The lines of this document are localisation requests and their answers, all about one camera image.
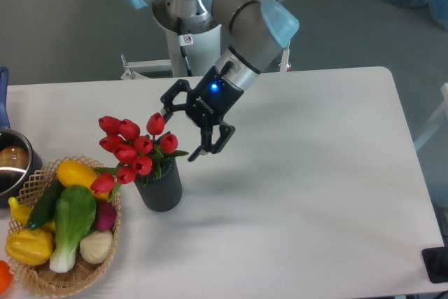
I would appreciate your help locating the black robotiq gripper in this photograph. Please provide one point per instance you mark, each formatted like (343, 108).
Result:
(210, 101)

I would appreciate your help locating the red tulip bouquet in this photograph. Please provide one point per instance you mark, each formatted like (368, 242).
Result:
(140, 156)

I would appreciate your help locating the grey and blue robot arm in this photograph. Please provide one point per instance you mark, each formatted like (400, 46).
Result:
(215, 140)

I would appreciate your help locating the dark grey ribbed vase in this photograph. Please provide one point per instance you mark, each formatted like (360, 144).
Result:
(164, 193)

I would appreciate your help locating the purple radish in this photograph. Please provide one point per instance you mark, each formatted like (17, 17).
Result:
(105, 216)

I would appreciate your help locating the yellow squash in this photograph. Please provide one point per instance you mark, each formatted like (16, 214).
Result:
(72, 173)

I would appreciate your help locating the green bok choy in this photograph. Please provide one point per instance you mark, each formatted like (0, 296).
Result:
(75, 213)

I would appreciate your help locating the white garlic bulb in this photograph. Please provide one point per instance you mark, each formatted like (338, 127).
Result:
(95, 247)

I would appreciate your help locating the dark green cucumber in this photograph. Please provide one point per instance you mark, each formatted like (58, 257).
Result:
(44, 209)

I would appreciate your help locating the small yellow gourd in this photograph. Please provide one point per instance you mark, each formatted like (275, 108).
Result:
(19, 211)

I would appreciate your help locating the yellow bell pepper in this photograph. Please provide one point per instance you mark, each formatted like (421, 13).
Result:
(30, 247)

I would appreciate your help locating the orange fruit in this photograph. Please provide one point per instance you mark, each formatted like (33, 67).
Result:
(5, 276)

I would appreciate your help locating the black device at edge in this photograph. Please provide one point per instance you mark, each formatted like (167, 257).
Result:
(435, 261)

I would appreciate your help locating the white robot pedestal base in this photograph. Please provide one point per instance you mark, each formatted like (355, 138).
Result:
(205, 33)

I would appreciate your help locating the blue handled saucepan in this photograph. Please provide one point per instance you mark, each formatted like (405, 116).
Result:
(19, 160)

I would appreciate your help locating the white frame at right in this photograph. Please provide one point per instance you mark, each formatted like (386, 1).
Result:
(435, 121)

